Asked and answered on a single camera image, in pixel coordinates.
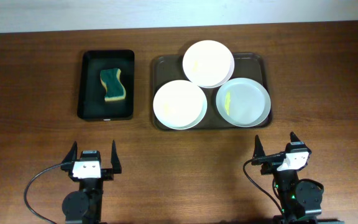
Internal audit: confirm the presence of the brown serving tray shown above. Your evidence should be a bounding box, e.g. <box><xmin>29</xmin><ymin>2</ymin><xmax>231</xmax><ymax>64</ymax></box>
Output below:
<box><xmin>151</xmin><ymin>52</ymin><xmax>269</xmax><ymax>130</ymax></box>

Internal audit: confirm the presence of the pink-white plate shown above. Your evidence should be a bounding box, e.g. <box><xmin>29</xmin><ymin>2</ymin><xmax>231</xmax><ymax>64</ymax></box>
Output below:
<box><xmin>182</xmin><ymin>40</ymin><xmax>235</xmax><ymax>88</ymax></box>

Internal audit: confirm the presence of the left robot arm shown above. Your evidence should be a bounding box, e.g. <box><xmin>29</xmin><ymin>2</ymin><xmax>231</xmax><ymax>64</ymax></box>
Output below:
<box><xmin>61</xmin><ymin>142</ymin><xmax>122</xmax><ymax>224</ymax></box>

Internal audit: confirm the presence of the black rectangular sponge tray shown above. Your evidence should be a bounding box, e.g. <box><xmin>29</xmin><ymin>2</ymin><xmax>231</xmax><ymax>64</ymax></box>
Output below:
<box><xmin>77</xmin><ymin>50</ymin><xmax>135</xmax><ymax>121</ymax></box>

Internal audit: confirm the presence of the green and yellow sponge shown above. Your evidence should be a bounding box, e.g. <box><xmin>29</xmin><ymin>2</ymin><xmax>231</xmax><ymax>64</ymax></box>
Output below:
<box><xmin>99</xmin><ymin>68</ymin><xmax>126</xmax><ymax>102</ymax></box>

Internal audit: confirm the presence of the white plate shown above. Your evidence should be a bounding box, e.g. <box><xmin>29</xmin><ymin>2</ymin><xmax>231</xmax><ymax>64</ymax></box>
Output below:
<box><xmin>152</xmin><ymin>80</ymin><xmax>208</xmax><ymax>130</ymax></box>

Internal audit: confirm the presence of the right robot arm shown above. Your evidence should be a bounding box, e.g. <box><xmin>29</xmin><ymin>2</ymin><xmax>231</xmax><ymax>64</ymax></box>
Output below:
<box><xmin>243</xmin><ymin>132</ymin><xmax>341</xmax><ymax>224</ymax></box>

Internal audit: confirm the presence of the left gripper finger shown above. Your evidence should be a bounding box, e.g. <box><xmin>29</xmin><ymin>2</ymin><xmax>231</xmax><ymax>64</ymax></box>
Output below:
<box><xmin>111</xmin><ymin>141</ymin><xmax>121</xmax><ymax>170</ymax></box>
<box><xmin>62</xmin><ymin>141</ymin><xmax>78</xmax><ymax>163</ymax></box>

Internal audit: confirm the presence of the pale blue plate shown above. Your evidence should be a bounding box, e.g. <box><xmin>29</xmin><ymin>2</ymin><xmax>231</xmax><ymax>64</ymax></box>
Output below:
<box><xmin>216</xmin><ymin>78</ymin><xmax>272</xmax><ymax>128</ymax></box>

